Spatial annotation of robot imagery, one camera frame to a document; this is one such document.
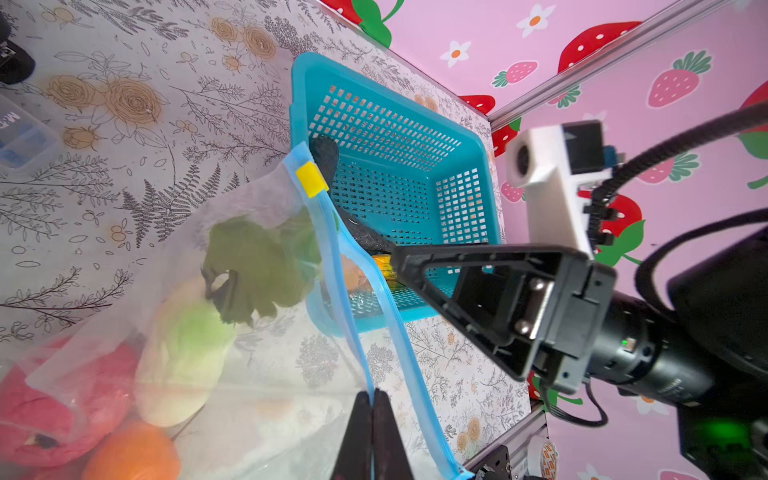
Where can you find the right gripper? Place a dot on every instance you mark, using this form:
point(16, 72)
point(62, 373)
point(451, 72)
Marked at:
point(549, 324)

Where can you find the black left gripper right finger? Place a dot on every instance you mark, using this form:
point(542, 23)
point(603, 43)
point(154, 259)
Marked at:
point(389, 458)

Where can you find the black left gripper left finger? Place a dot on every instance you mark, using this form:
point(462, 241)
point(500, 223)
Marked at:
point(355, 455)

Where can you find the teal plastic basket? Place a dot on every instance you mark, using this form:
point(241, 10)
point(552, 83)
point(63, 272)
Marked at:
point(408, 173)

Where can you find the clear zip top bag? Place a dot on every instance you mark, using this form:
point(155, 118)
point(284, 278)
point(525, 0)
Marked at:
point(261, 342)

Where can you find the dark eggplant toy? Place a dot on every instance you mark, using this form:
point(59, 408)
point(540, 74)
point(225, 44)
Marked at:
point(326, 154)

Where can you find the orange toy fruit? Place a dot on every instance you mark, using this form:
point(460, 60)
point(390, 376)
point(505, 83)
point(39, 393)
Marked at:
point(136, 451)

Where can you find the magenta toy fruit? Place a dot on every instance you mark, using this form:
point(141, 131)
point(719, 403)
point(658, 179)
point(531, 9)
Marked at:
point(39, 431)

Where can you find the green leafy vegetable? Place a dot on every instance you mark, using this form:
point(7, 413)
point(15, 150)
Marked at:
point(249, 269)

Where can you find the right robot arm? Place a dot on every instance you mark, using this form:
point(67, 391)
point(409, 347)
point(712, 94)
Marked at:
point(695, 334)

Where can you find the tape roll with label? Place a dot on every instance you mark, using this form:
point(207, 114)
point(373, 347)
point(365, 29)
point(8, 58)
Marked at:
point(542, 458)

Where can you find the clear plastic staple box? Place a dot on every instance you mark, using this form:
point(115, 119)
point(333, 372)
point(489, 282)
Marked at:
point(27, 145)

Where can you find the black stapler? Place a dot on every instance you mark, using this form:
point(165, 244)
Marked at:
point(16, 65)

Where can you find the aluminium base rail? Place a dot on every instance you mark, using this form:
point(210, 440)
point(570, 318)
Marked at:
point(506, 457)

